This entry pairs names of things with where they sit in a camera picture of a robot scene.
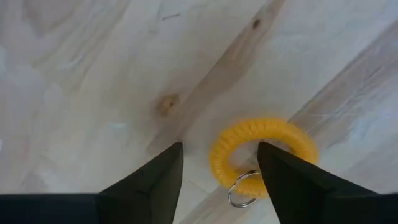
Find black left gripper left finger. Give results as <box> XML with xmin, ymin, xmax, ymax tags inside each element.
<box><xmin>0</xmin><ymin>142</ymin><xmax>185</xmax><ymax>224</ymax></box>

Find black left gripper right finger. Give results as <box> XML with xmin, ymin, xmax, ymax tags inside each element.
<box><xmin>256</xmin><ymin>141</ymin><xmax>398</xmax><ymax>224</ymax></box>

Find orange spring keychain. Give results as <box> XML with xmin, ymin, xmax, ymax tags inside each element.
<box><xmin>208</xmin><ymin>117</ymin><xmax>320</xmax><ymax>208</ymax></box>

